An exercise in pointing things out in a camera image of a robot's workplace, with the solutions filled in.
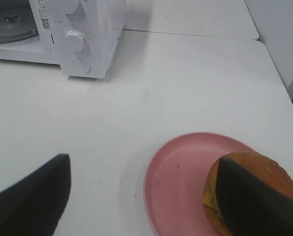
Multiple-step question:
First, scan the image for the glass microwave turntable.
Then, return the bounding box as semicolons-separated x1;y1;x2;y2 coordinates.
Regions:
0;4;39;44

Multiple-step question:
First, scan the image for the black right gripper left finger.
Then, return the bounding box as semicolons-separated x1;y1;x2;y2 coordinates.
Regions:
0;154;70;236

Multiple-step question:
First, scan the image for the white microwave oven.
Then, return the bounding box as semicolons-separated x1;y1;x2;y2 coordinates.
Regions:
0;0;126;79

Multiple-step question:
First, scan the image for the pink round plate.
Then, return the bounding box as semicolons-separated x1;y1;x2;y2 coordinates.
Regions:
143;132;252;236

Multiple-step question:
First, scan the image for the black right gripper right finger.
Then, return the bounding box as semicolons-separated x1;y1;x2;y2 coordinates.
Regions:
215;157;293;236

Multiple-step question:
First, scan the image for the white microwave knob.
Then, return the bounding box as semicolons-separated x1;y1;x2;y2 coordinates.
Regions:
63;29;86;53
63;0;81;15

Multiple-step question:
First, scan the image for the burger with lettuce and cheese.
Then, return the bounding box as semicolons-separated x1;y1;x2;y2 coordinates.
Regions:
202;151;293;236

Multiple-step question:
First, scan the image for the round microwave door button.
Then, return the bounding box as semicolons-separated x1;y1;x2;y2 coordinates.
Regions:
73;59;90;74

